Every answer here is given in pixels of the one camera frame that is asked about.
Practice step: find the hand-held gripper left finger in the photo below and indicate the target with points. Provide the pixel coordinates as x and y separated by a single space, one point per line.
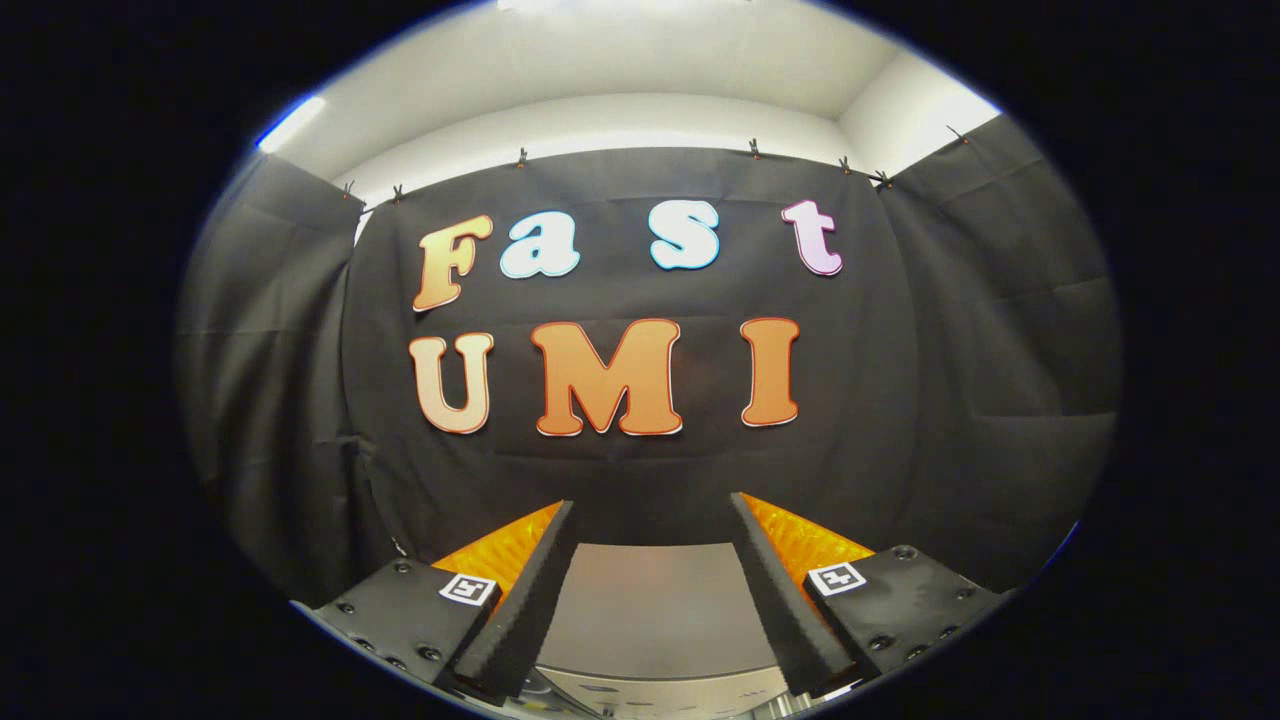
520 610

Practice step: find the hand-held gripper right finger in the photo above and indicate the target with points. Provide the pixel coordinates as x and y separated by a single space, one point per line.
780 610

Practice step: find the ribbed silver metal piece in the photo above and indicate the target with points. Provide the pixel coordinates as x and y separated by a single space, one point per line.
775 706

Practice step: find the black backdrop cloth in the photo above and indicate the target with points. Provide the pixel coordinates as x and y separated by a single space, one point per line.
620 470

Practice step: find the ceiling light strip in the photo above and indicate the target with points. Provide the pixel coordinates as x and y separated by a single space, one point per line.
290 124

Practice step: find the ceiling light panel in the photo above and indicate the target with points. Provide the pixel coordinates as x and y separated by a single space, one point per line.
620 4

